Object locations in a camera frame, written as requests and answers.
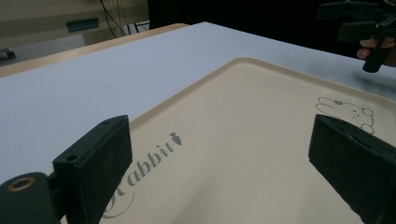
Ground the small dark device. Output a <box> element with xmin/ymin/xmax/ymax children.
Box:
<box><xmin>0</xmin><ymin>49</ymin><xmax>17</xmax><ymax>63</ymax></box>

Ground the beige tray with rabbit print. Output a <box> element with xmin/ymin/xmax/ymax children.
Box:
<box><xmin>60</xmin><ymin>57</ymin><xmax>396</xmax><ymax>224</ymax></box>

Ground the black cable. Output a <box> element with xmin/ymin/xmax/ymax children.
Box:
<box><xmin>98</xmin><ymin>0</ymin><xmax>150</xmax><ymax>39</ymax></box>

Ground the black curtain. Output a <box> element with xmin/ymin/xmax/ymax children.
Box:
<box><xmin>147</xmin><ymin>0</ymin><xmax>396</xmax><ymax>60</ymax></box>

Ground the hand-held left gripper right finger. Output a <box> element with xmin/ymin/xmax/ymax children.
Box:
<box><xmin>307</xmin><ymin>113</ymin><xmax>396</xmax><ymax>224</ymax></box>

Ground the yellow cable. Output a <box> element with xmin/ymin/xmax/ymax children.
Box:
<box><xmin>116</xmin><ymin>0</ymin><xmax>125</xmax><ymax>33</ymax></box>

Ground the teal wall bar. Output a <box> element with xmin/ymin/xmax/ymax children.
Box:
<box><xmin>65</xmin><ymin>17</ymin><xmax>101</xmax><ymax>33</ymax></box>

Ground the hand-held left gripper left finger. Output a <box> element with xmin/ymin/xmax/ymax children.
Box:
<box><xmin>51</xmin><ymin>114</ymin><xmax>134</xmax><ymax>224</ymax></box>

